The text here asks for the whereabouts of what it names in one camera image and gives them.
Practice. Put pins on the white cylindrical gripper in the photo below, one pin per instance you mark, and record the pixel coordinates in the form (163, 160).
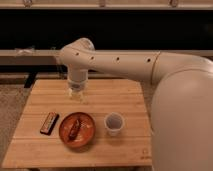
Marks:
(77, 79)

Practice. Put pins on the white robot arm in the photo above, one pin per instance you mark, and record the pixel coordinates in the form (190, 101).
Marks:
(182, 104)

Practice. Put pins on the dark chocolate bar packet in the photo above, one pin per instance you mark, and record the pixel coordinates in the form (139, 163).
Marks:
(49, 123)

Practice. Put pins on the brown snack on plate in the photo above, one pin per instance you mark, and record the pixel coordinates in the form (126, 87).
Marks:
(75, 129)

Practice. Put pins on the orange plate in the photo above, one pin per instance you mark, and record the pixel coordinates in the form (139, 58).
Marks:
(86, 132)

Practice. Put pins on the wooden board table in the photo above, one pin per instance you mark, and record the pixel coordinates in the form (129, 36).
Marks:
(131, 147)

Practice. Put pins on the grey metal rail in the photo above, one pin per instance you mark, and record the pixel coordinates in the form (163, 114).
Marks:
(50, 57)

